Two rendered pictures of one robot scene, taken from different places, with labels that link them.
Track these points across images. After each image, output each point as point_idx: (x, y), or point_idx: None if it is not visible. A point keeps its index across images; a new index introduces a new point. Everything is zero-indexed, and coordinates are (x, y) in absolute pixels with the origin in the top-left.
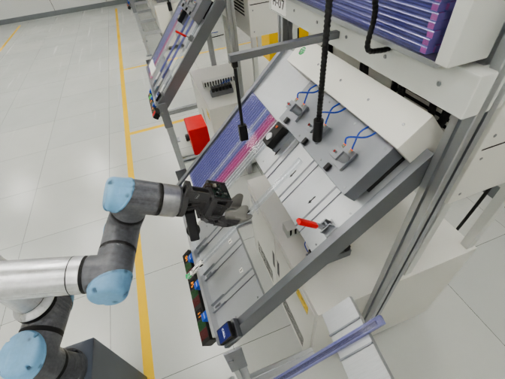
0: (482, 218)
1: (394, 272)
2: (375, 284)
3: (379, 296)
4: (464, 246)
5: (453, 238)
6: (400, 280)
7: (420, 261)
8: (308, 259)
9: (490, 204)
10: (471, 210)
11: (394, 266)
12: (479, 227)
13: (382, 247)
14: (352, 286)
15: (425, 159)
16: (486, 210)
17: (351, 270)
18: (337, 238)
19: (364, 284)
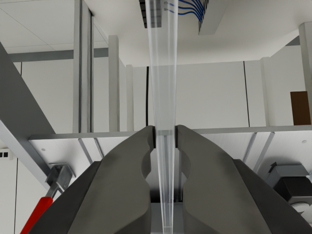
0: (129, 96)
1: (73, 81)
2: (87, 30)
3: (77, 21)
4: (127, 65)
5: (137, 63)
6: (103, 31)
7: (121, 47)
8: (9, 141)
9: (131, 109)
10: (146, 83)
11: (76, 87)
12: (128, 87)
13: (144, 34)
14: None
15: None
16: (130, 102)
17: (122, 2)
18: (37, 179)
19: (100, 6)
